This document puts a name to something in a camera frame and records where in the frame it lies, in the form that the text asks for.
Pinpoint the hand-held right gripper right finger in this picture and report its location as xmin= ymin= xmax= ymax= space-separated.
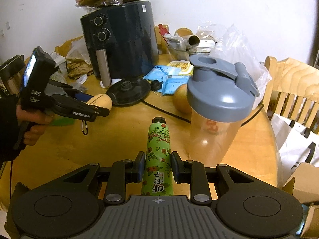
xmin=171 ymin=151 xmax=252 ymax=203

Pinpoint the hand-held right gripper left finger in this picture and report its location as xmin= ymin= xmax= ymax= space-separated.
xmin=62 ymin=151 xmax=146 ymax=204

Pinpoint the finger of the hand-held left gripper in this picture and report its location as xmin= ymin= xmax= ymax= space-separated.
xmin=95 ymin=105 xmax=110 ymax=117
xmin=74 ymin=93 xmax=94 ymax=103

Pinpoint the green printed cream tube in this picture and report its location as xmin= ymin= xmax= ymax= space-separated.
xmin=141 ymin=117 xmax=174 ymax=196

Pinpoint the person's left hand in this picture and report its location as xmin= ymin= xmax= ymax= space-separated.
xmin=15 ymin=104 xmax=54 ymax=146

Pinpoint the black kettle base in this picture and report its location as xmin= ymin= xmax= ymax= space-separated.
xmin=106 ymin=78 xmax=152 ymax=105

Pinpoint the brown paper bag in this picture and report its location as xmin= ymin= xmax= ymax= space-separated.
xmin=55 ymin=36 xmax=93 ymax=79

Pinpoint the blue wipes packet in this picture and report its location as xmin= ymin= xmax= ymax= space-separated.
xmin=162 ymin=75 xmax=192 ymax=96
xmin=143 ymin=65 xmax=173 ymax=81

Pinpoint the round brown pear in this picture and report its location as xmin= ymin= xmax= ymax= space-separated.
xmin=174 ymin=83 xmax=194 ymax=114

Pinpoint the black air fryer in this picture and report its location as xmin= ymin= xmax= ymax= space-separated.
xmin=80 ymin=1 xmax=160 ymax=85

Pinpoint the grey lidded shaker bottle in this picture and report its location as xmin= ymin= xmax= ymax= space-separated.
xmin=186 ymin=55 xmax=260 ymax=168

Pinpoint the glass bowl with clutter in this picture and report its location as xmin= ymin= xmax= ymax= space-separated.
xmin=159 ymin=25 xmax=216 ymax=61

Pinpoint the round wooden lid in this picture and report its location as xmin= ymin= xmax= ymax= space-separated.
xmin=174 ymin=28 xmax=194 ymax=39

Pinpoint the foil roll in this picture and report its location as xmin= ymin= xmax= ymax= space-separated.
xmin=185 ymin=35 xmax=200 ymax=48

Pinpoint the white shopping bag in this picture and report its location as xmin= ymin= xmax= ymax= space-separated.
xmin=270 ymin=113 xmax=319 ymax=188

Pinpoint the large cardboard box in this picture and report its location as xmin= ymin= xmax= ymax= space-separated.
xmin=282 ymin=162 xmax=319 ymax=239

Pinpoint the clear bag of oranges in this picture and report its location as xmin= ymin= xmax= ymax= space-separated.
xmin=210 ymin=24 xmax=273 ymax=98

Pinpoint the wooden chair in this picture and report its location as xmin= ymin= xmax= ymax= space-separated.
xmin=261 ymin=56 xmax=319 ymax=128

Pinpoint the white ribbon strap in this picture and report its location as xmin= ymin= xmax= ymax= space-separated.
xmin=100 ymin=78 xmax=123 ymax=88

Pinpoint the black kettle cable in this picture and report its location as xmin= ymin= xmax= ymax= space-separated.
xmin=142 ymin=99 xmax=192 ymax=124

